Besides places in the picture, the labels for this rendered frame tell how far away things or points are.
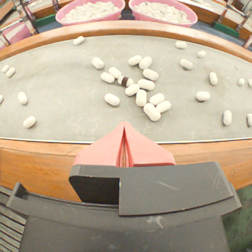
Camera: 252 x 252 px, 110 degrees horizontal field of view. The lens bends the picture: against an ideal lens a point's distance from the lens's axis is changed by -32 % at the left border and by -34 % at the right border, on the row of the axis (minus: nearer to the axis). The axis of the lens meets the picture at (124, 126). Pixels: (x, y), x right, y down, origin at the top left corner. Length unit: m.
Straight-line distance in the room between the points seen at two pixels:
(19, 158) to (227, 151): 0.43
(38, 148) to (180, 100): 0.31
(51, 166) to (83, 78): 0.20
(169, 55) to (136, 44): 0.09
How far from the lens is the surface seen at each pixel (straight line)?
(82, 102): 0.28
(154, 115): 0.24
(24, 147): 0.30
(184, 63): 0.34
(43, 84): 0.35
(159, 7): 0.64
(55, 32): 0.47
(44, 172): 0.26
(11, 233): 0.59
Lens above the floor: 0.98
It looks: 76 degrees down
